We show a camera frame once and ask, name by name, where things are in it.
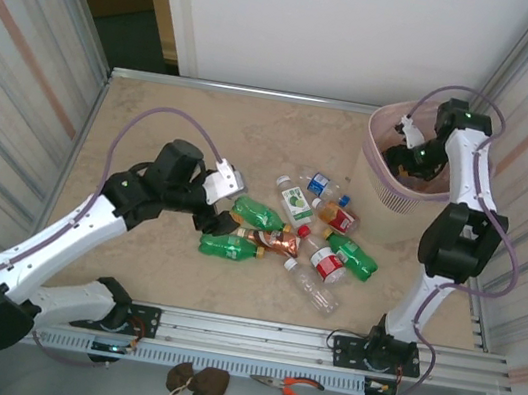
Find clear unlabelled bottle white cap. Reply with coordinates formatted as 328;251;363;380
275;256;349;320

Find brown shiny plastic bottle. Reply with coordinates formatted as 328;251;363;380
233;225;305;261

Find orange-handled pliers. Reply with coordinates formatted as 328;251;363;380
245;368;329;395

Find green plastic bottle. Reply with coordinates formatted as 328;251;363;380
227;192;296;237

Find aluminium mounting rail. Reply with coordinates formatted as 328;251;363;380
0;272;520;395

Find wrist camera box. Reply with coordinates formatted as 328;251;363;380
199;156;254;211
393;113;428;152

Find white door frame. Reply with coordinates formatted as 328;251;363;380
136;0;212;80

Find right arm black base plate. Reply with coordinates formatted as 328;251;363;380
327;329;425;381

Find aluminium table back rail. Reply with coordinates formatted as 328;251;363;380
109;62;379;122

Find white slotted cable duct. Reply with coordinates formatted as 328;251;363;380
31;324;369;395

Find lime-print white label bottle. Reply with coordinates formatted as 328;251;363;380
268;172;322;231

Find pink trash bin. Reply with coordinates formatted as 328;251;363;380
356;93;467;205

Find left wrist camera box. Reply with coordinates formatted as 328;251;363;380
199;156;254;211

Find orange-red label bottle white cap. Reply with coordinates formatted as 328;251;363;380
307;196;364;237

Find red-label bottle red cap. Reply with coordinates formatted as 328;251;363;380
288;223;359;290

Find brown cloth pouch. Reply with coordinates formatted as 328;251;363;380
189;363;233;395
164;359;200;395

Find beige plastic waste bin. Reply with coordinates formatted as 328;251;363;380
345;93;468;259

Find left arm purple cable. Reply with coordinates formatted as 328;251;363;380
0;79;232;384

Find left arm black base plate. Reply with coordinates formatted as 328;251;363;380
121;301;163;342

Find small blue-label bottle blue cap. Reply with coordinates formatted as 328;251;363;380
293;164;360;209

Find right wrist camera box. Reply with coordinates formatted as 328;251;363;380
393;113;428;152

